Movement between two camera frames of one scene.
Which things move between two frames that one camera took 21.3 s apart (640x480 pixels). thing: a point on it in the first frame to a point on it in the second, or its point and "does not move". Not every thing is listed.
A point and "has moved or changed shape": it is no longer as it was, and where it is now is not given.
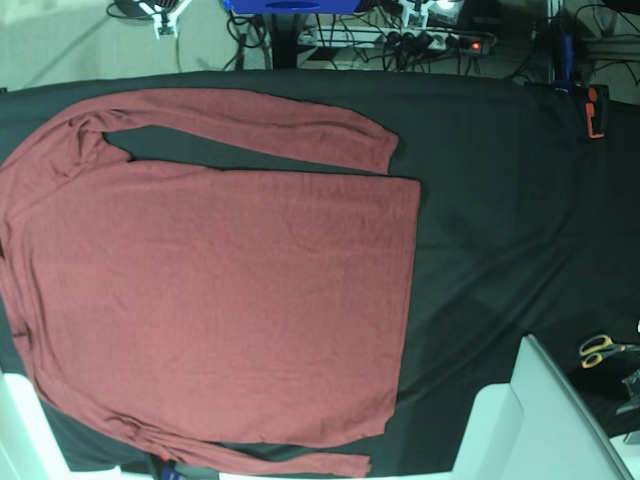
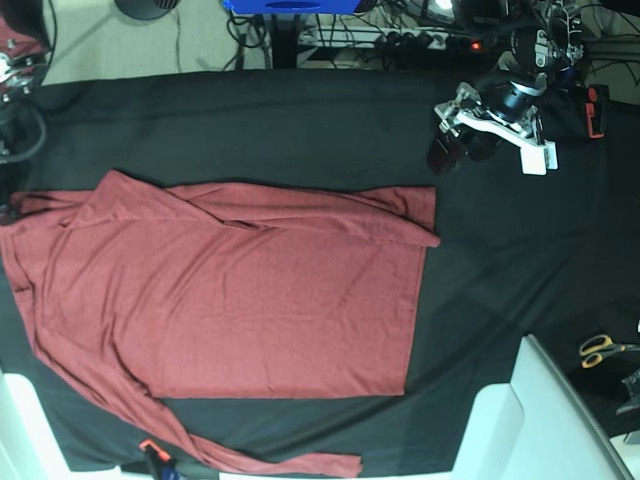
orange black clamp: x=598 y=110 does not move
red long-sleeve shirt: x=187 y=309 has moved or changed shape
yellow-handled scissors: x=597 y=346 does not move
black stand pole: x=284 y=38 does not move
